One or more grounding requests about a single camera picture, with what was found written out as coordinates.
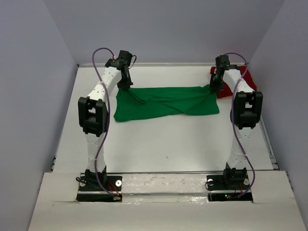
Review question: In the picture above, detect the green t-shirt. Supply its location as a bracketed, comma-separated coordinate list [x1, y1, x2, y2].
[114, 85, 219, 122]

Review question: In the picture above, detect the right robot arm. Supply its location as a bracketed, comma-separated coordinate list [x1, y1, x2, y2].
[205, 53, 263, 194]

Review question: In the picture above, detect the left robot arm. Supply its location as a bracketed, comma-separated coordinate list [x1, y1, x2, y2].
[77, 48, 134, 194]

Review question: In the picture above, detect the folded red t-shirt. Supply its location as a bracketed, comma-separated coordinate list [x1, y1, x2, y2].
[217, 65, 257, 99]

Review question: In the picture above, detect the aluminium rail right edge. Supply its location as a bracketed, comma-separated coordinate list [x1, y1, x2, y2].
[247, 116, 279, 171]

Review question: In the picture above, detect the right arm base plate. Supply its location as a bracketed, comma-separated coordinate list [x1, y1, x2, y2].
[205, 175, 253, 202]

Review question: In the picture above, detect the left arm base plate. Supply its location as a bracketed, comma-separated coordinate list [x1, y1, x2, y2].
[76, 174, 123, 203]

